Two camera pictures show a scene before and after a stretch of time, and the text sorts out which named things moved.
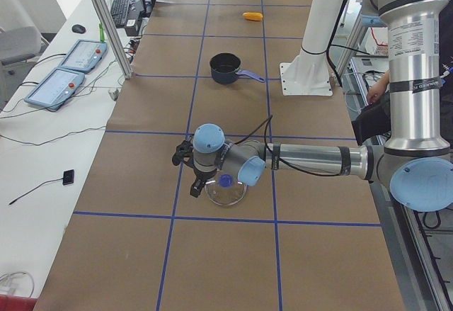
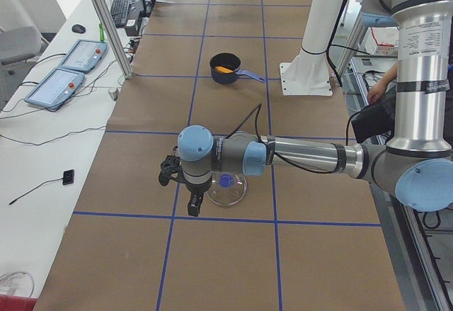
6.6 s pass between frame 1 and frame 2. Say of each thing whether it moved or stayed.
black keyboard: stayed
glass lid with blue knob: stayed
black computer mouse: stayed
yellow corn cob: moved
